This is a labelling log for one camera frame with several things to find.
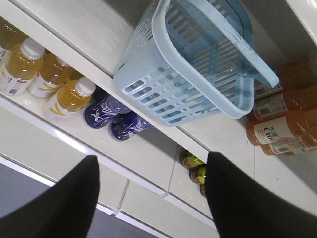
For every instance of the white metal shelf unit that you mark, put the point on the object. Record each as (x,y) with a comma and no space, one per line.
(142,179)

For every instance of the orange C100 juice bottle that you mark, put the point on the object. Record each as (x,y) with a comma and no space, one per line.
(292,124)
(292,146)
(283,102)

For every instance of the blue sports drink bottle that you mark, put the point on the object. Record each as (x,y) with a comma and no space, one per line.
(101,113)
(124,126)

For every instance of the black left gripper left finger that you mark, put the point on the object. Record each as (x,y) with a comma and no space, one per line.
(65,210)

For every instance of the orange vitamin drink bottle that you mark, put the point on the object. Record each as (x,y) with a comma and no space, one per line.
(69,99)
(20,67)
(52,75)

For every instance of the light blue plastic basket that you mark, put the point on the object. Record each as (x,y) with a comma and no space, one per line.
(188,59)

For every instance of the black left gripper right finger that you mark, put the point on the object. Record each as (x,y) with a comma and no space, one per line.
(247,200)

